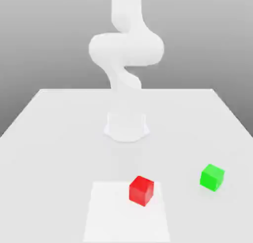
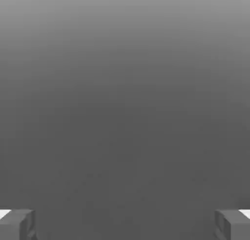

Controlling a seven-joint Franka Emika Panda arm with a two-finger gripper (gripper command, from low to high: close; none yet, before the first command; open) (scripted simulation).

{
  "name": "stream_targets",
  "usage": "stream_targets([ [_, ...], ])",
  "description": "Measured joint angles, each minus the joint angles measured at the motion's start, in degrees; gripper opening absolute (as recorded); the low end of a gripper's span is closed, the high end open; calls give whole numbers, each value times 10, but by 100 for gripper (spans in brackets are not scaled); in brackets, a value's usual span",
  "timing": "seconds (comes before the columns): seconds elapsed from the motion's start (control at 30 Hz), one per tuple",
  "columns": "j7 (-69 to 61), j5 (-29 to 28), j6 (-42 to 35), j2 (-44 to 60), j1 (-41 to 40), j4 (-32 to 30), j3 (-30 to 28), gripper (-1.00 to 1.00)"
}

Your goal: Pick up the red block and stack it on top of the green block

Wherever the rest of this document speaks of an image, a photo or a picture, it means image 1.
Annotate small green cube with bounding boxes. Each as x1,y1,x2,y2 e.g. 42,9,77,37
199,163,225,193

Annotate small red cube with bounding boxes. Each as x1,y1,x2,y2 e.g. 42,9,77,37
128,175,155,207

